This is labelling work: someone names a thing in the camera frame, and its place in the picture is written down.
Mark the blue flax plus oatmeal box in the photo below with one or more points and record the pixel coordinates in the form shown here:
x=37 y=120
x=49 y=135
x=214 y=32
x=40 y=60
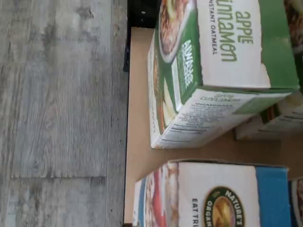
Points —
x=189 y=196
x=297 y=203

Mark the wooden shelf board with boxes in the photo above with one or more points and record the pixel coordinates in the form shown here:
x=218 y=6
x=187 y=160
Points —
x=139 y=106

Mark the green apple cinnamon oatmeal box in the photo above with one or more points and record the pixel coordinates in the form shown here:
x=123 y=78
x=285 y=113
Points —
x=279 y=127
x=213 y=71

